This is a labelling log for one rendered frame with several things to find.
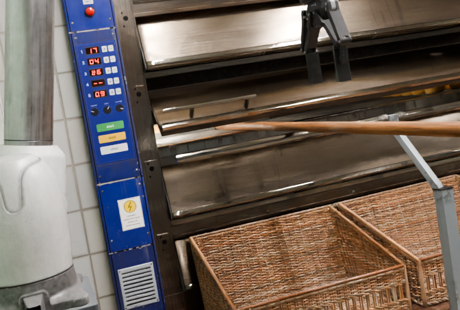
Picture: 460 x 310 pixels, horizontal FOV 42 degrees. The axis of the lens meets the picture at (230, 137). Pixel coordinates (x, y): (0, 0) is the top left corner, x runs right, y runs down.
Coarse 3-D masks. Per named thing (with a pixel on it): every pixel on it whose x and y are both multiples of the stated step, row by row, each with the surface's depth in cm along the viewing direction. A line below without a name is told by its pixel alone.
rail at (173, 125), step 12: (396, 84) 224; (408, 84) 225; (420, 84) 227; (324, 96) 215; (336, 96) 216; (348, 96) 218; (252, 108) 207; (264, 108) 208; (276, 108) 209; (288, 108) 211; (180, 120) 199; (192, 120) 200; (204, 120) 201; (216, 120) 203
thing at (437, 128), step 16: (224, 128) 240; (240, 128) 222; (256, 128) 206; (272, 128) 193; (288, 128) 181; (304, 128) 171; (320, 128) 161; (336, 128) 153; (352, 128) 146; (368, 128) 139; (384, 128) 133; (400, 128) 127; (416, 128) 122; (432, 128) 117; (448, 128) 113
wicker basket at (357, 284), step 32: (256, 224) 215; (320, 224) 221; (352, 224) 207; (224, 256) 210; (256, 256) 212; (288, 256) 215; (320, 256) 218; (352, 256) 212; (384, 256) 190; (224, 288) 207; (256, 288) 210; (288, 288) 212; (320, 288) 172; (352, 288) 175; (384, 288) 179
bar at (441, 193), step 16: (400, 112) 194; (416, 112) 195; (432, 112) 197; (240, 144) 177; (256, 144) 178; (272, 144) 180; (400, 144) 189; (176, 160) 172; (192, 160) 173; (416, 160) 183; (432, 176) 178; (448, 192) 173; (448, 208) 173; (448, 224) 173; (448, 240) 173; (448, 256) 174; (448, 272) 176; (448, 288) 177
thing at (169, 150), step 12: (432, 96) 241; (444, 96) 243; (456, 96) 245; (372, 108) 233; (384, 108) 235; (396, 108) 236; (408, 108) 238; (300, 120) 224; (312, 120) 225; (324, 120) 227; (336, 120) 228; (348, 120) 230; (240, 132) 216; (252, 132) 218; (264, 132) 219; (276, 132) 221; (288, 132) 222; (168, 144) 210; (180, 144) 210; (192, 144) 211; (204, 144) 212; (216, 144) 214; (168, 156) 208
